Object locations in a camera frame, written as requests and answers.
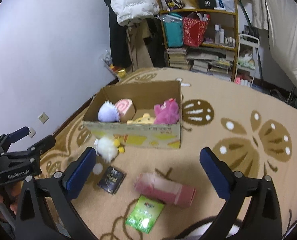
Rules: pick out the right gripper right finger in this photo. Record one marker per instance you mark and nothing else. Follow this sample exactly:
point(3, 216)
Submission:
point(263, 217)

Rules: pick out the black box marked 40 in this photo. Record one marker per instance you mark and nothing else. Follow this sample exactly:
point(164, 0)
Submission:
point(207, 4)

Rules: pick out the plastic bag of toys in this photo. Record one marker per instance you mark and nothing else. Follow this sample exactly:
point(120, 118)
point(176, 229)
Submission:
point(119, 72)

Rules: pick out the upper wall socket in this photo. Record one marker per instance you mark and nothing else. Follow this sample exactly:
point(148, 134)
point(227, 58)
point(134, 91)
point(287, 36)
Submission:
point(43, 117)

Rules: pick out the yellow spotted plush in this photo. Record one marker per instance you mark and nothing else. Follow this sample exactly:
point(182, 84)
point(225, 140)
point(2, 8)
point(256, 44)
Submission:
point(146, 119)

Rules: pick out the white metal cart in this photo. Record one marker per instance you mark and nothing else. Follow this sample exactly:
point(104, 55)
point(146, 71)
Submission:
point(247, 60)

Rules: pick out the white-haired plush doll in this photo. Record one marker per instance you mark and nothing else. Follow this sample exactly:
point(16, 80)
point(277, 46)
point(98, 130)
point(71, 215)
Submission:
point(108, 112)

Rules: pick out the stack of books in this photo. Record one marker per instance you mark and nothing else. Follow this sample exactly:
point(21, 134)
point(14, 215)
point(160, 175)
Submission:
point(177, 58)
point(212, 61)

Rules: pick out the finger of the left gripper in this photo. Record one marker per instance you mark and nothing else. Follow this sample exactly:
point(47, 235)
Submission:
point(7, 139)
point(42, 146)

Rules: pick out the cardboard box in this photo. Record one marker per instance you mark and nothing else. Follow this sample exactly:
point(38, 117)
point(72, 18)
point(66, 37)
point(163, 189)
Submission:
point(141, 129)

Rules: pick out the cream hanging quilt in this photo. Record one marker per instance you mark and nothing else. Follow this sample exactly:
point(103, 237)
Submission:
point(279, 18)

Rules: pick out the pink swirl roll plush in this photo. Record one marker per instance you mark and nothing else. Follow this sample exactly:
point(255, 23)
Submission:
point(126, 109)

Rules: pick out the stack of books right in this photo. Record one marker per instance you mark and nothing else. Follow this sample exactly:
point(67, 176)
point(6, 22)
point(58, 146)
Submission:
point(212, 61)

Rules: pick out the wall socket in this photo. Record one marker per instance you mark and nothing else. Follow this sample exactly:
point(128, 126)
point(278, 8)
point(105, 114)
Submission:
point(43, 117)
point(32, 132)

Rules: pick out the green tissue pack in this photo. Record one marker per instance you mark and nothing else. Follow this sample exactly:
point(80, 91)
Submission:
point(145, 214)

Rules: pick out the white puffer jacket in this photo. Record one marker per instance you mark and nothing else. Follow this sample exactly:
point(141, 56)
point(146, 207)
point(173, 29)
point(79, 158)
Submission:
point(129, 12)

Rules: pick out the white fluffy plush with pompoms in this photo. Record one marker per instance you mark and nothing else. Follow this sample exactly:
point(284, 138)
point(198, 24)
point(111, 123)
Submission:
point(106, 150)

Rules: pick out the black hanging coat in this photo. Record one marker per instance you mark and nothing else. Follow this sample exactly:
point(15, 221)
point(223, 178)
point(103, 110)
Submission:
point(118, 44)

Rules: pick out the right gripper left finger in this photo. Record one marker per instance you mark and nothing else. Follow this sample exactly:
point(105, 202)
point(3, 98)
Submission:
point(33, 219)

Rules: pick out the black tissue pack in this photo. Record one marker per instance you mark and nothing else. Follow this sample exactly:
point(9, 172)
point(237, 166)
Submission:
point(111, 180)

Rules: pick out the pink strawberry bear plush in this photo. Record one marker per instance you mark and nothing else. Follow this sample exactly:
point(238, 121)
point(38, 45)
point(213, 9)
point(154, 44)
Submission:
point(167, 113)

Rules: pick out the red gift bag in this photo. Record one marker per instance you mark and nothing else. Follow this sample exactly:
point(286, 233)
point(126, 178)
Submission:
point(194, 28)

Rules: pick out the pink tissue pack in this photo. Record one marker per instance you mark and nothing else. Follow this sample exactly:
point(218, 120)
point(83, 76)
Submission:
point(153, 186)

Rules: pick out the stack of books left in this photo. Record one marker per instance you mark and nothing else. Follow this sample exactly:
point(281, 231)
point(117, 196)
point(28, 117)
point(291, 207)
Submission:
point(177, 58)

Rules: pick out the lower wall socket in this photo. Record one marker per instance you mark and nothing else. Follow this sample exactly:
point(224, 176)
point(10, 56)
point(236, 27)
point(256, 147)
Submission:
point(32, 132)

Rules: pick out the wooden shelf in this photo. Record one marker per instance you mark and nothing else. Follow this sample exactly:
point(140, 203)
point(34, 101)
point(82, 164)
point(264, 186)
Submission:
point(228, 21)

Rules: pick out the teal bag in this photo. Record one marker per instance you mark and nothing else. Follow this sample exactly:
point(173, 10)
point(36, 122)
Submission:
point(173, 26)

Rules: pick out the person's left hand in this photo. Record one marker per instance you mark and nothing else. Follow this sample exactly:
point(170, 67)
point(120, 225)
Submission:
point(13, 192)

